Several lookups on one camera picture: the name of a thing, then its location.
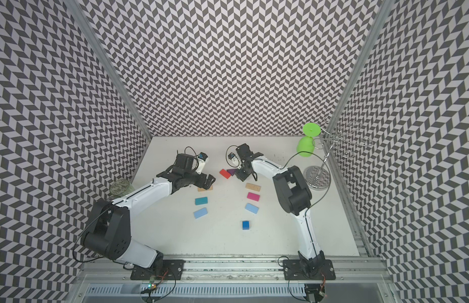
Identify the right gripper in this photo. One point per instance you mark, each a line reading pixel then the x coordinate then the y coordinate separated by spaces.
pixel 240 175

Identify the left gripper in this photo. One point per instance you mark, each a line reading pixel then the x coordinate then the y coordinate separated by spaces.
pixel 201 184

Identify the teal block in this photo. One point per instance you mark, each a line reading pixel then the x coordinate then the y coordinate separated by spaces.
pixel 201 201

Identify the red block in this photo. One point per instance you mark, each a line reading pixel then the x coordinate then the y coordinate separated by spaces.
pixel 225 174

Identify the natural wood block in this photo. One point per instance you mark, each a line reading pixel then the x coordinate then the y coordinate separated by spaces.
pixel 202 189
pixel 253 187

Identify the magenta block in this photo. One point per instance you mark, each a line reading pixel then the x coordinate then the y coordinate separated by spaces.
pixel 253 196

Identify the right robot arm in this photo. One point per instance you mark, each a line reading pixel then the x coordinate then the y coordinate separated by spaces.
pixel 294 196

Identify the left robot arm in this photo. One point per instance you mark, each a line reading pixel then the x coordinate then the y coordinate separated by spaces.
pixel 108 231

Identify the light blue block left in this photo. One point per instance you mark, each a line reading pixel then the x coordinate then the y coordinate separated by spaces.
pixel 200 213

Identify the light blue block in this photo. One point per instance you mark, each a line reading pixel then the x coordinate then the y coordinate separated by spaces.
pixel 252 208
pixel 200 213

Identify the light blue block right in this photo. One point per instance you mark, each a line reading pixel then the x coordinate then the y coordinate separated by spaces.
pixel 252 208

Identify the green plastic wine glass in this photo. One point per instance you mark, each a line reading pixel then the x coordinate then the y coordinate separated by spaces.
pixel 305 147

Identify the dark blue cube block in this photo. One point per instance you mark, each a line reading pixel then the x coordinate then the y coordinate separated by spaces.
pixel 245 225

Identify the green transparent cup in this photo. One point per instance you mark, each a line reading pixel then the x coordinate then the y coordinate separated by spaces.
pixel 120 188

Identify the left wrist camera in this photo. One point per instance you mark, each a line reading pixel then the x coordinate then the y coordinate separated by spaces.
pixel 202 160

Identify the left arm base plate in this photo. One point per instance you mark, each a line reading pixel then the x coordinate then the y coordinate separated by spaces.
pixel 167 270

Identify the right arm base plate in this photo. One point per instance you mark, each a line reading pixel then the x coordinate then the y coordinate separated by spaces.
pixel 294 270

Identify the aluminium front rail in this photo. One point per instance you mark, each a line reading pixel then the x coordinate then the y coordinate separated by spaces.
pixel 231 269

